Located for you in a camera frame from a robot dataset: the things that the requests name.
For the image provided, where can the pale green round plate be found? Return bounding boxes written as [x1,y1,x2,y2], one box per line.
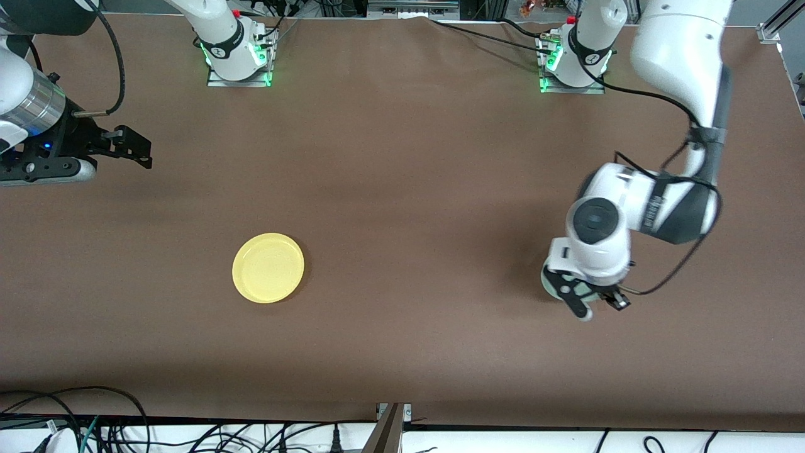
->
[542,264,596,315]

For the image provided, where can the yellow round plate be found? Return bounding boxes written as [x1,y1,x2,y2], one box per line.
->
[232,233,306,305]

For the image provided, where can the white side table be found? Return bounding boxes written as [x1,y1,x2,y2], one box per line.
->
[0,415,805,453]

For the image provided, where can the brown table cover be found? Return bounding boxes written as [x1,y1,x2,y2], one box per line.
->
[0,13,805,423]

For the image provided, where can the white rounded device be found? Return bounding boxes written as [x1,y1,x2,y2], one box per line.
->
[44,428,80,453]

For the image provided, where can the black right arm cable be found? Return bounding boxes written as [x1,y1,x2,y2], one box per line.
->
[72,0,126,119]

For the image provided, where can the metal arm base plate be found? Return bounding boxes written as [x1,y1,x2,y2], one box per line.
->
[540,35,606,95]
[208,25,273,87]

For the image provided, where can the aluminium profile post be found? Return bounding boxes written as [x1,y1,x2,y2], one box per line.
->
[362,403,413,453]

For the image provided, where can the black looped cable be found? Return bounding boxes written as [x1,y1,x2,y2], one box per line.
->
[0,386,150,453]

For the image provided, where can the long black table cable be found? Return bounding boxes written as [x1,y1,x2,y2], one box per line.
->
[431,19,549,53]

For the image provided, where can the green cable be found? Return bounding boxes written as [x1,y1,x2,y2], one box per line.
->
[80,415,100,453]

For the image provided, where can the aluminium frame corner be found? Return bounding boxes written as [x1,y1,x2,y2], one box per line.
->
[758,0,805,43]

